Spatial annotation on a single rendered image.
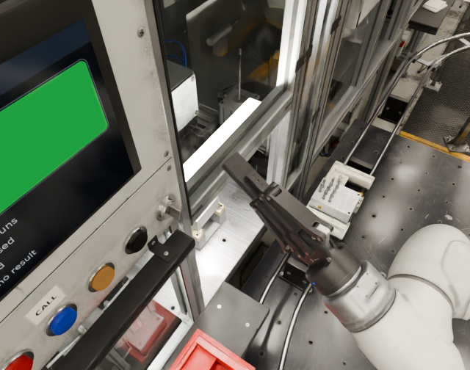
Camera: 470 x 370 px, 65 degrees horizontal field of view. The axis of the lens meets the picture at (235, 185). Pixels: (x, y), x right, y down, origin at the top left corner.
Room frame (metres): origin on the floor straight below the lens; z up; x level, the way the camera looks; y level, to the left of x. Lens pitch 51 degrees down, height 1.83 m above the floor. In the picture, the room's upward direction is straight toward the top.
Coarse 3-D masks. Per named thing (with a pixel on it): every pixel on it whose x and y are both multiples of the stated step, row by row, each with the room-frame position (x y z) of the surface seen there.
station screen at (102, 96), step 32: (64, 32) 0.23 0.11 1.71; (32, 64) 0.20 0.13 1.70; (64, 64) 0.22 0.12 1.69; (96, 64) 0.24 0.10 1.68; (0, 96) 0.18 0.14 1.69; (96, 96) 0.23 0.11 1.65; (96, 160) 0.22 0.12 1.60; (128, 160) 0.24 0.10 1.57; (32, 192) 0.17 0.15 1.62; (64, 192) 0.18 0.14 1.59; (96, 192) 0.20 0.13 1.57; (0, 224) 0.14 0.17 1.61; (32, 224) 0.16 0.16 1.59; (64, 224) 0.17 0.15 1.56; (0, 256) 0.13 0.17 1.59; (32, 256) 0.14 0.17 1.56; (0, 288) 0.12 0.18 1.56
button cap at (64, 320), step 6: (66, 312) 0.14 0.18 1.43; (72, 312) 0.15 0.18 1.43; (60, 318) 0.14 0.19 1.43; (66, 318) 0.14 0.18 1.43; (72, 318) 0.14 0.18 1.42; (54, 324) 0.13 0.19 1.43; (60, 324) 0.13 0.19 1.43; (66, 324) 0.13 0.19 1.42; (72, 324) 0.14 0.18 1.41; (54, 330) 0.13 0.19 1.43; (60, 330) 0.13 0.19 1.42; (66, 330) 0.13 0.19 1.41
